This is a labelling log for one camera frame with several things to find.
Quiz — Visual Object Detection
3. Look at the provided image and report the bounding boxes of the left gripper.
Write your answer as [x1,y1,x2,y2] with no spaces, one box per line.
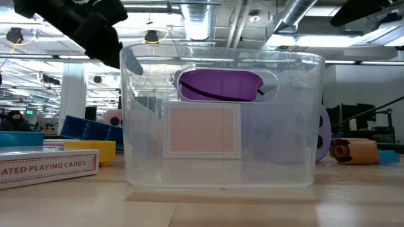
[73,13,145,77]

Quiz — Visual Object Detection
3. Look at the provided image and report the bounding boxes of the pink foam die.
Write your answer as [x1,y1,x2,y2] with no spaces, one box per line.
[103,108,123,127]

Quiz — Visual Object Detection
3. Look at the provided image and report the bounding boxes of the blue plastic tray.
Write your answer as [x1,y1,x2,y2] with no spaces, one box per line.
[59,115,124,150]

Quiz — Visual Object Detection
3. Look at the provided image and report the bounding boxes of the yellow toy block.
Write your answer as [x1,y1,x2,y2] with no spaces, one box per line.
[64,139,117,167]

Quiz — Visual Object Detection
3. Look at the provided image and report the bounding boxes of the lavender foam die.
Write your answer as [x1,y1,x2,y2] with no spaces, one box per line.
[242,103,333,165]

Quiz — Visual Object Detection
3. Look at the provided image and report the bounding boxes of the brown toy block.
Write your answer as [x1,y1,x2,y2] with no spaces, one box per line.
[328,137,381,166]

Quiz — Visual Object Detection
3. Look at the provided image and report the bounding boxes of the small blue toy block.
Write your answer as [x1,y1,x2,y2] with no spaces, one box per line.
[374,149,401,165]

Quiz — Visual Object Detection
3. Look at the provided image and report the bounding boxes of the long ceiling light panel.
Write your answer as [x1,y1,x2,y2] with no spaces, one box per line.
[265,33,359,49]

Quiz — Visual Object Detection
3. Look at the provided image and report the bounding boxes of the black speaker box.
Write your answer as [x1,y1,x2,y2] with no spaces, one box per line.
[85,106,98,122]

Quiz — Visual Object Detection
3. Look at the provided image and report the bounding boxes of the white pillar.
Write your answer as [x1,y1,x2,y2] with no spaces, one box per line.
[57,62,88,135]

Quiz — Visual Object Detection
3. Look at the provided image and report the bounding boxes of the red-backed playing card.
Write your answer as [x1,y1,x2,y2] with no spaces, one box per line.
[162,100,243,160]

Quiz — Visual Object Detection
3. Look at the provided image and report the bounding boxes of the black monitors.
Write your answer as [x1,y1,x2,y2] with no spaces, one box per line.
[326,102,377,135]

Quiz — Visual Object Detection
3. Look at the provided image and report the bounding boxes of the black stand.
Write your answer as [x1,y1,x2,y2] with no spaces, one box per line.
[376,108,396,143]

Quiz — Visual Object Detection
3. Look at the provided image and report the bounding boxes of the person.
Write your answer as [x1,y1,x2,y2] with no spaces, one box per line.
[0,110,33,132]

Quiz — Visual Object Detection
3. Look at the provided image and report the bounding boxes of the blue triangular toy block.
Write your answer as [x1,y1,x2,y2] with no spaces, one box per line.
[0,131,45,148]

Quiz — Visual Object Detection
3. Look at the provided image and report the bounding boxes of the clear plastic bin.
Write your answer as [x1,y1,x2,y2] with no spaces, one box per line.
[119,43,326,190]

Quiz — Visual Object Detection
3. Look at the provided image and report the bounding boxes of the black ceiling camera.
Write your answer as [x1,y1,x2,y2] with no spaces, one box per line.
[143,29,160,44]
[6,27,25,44]

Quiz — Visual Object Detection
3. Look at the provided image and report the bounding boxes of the slanted silver spiral duct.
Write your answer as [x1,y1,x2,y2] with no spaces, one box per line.
[273,0,319,32]

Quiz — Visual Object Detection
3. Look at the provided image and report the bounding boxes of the wide silver spiral duct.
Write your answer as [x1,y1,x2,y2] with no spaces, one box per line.
[180,2,217,42]

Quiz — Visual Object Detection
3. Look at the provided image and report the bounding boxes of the thin black cable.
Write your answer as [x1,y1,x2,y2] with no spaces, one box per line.
[330,90,404,127]

